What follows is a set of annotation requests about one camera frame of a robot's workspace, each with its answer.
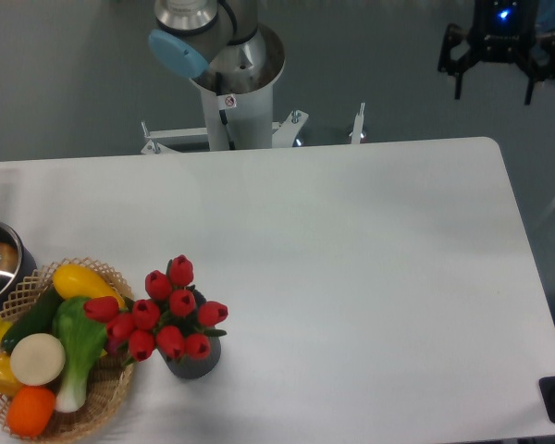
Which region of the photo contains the yellow bell pepper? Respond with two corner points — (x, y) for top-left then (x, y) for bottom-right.
(0, 352), (24, 397)

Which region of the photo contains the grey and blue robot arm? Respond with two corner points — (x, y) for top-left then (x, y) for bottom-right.
(148, 1), (555, 103)

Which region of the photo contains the woven wicker basket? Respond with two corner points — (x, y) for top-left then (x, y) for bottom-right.
(0, 258), (133, 443)

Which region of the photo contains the red tulip bouquet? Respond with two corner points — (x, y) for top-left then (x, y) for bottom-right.
(84, 254), (228, 364)

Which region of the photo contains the green bok choy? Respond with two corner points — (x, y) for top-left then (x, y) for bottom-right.
(52, 296), (107, 413)

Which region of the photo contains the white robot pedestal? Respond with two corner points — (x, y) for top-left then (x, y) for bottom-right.
(140, 22), (367, 155)

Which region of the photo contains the dark grey ribbed vase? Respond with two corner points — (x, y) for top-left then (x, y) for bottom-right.
(157, 313), (222, 380)

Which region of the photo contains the orange fruit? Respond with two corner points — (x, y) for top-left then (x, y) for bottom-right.
(6, 386), (56, 438)

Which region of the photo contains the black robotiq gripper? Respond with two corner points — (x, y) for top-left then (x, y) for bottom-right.
(437, 0), (555, 106)

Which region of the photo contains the dark green cucumber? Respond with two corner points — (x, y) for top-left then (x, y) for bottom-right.
(0, 287), (64, 353)

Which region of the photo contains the yellow squash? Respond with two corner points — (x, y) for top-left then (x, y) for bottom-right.
(52, 264), (126, 308)

